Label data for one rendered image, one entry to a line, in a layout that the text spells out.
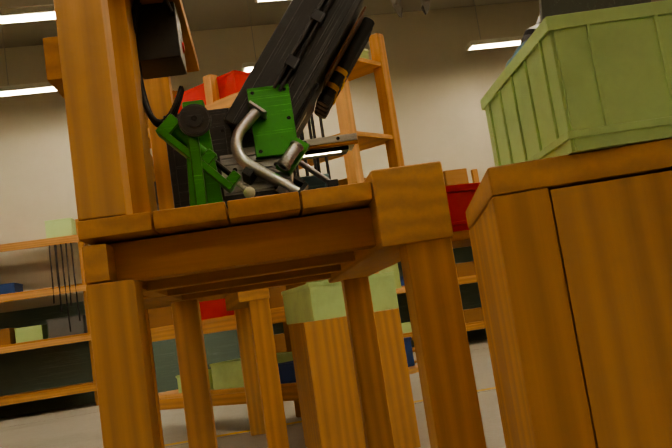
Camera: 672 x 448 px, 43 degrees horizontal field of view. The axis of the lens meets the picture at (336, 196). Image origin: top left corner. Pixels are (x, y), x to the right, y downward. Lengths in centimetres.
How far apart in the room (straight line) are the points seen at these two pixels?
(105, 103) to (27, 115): 1002
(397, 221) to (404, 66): 1046
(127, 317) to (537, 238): 84
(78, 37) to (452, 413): 100
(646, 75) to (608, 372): 36
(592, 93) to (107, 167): 94
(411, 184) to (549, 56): 61
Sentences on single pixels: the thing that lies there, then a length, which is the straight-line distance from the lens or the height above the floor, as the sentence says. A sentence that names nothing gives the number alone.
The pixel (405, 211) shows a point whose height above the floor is 81.
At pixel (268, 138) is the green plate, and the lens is 229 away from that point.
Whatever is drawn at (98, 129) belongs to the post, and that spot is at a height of 105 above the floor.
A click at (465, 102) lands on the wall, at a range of 1217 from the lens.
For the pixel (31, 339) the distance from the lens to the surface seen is 1080.
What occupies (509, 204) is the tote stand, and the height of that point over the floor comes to 74.
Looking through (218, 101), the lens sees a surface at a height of 208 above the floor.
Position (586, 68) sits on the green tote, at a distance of 111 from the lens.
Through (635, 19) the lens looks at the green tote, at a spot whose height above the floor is 94.
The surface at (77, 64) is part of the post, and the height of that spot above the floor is 118.
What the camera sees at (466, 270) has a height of 92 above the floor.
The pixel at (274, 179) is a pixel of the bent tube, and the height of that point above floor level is 100.
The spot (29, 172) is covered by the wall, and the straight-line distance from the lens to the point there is 1155.
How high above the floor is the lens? 64
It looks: 8 degrees up
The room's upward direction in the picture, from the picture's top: 9 degrees counter-clockwise
